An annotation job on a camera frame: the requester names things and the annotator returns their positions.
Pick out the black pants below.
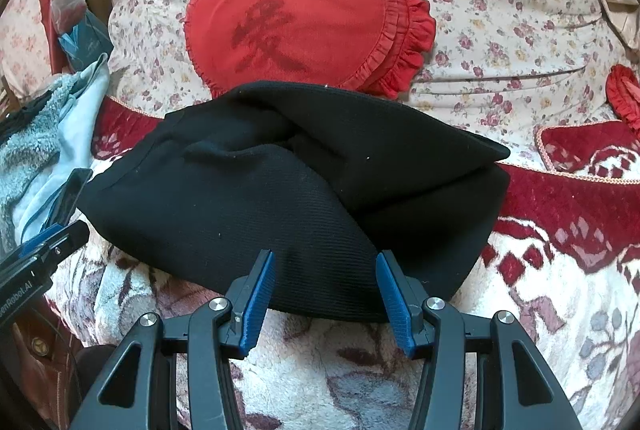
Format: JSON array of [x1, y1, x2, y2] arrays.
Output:
[[78, 82, 510, 322]]

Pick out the grey fleece light blue garment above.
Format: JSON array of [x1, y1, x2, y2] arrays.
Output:
[[1, 53, 110, 257]]

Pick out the blue gift bag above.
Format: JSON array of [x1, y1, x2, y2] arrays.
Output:
[[58, 10, 113, 72]]

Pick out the red heart pillow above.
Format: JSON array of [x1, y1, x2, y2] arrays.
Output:
[[183, 0, 436, 99]]

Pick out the floral beige quilt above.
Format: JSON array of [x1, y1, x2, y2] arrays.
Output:
[[105, 0, 629, 169]]

